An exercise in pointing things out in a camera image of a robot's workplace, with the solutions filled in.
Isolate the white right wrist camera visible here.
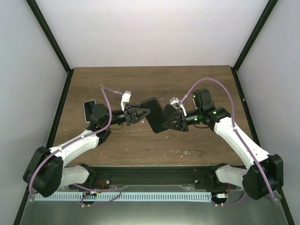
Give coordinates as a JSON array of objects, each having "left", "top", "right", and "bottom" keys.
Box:
[{"left": 170, "top": 97, "right": 187, "bottom": 117}]

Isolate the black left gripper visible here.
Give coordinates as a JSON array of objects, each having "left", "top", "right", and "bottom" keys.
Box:
[{"left": 104, "top": 104, "right": 150, "bottom": 127}]

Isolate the black aluminium frame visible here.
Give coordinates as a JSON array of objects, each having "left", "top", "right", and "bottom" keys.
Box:
[{"left": 14, "top": 0, "right": 296, "bottom": 225}]

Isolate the phone in light-blue case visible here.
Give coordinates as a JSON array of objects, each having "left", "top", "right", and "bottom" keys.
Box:
[{"left": 83, "top": 99, "right": 96, "bottom": 123}]

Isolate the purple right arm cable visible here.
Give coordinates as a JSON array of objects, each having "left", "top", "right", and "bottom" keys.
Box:
[{"left": 180, "top": 78, "right": 275, "bottom": 207}]

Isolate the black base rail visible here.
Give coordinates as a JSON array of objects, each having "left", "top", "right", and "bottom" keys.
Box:
[{"left": 30, "top": 165, "right": 277, "bottom": 190}]

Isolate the blue phone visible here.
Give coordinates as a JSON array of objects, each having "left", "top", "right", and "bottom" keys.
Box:
[{"left": 164, "top": 104, "right": 176, "bottom": 120}]

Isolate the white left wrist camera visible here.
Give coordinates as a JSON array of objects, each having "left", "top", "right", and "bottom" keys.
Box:
[{"left": 121, "top": 90, "right": 131, "bottom": 111}]

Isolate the light-blue slotted cable duct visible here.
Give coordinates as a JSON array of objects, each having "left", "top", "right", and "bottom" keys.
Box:
[{"left": 34, "top": 192, "right": 212, "bottom": 202}]

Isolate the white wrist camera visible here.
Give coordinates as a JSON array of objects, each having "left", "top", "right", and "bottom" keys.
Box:
[
  {"left": 170, "top": 97, "right": 187, "bottom": 117},
  {"left": 121, "top": 90, "right": 131, "bottom": 111}
]

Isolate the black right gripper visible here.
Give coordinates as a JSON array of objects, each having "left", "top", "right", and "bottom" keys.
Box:
[{"left": 162, "top": 108, "right": 203, "bottom": 132}]

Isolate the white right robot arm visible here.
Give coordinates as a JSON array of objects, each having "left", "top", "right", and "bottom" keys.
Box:
[{"left": 162, "top": 89, "right": 284, "bottom": 200}]

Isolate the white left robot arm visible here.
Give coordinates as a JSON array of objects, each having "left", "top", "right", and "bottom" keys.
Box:
[{"left": 23, "top": 103, "right": 150, "bottom": 197}]

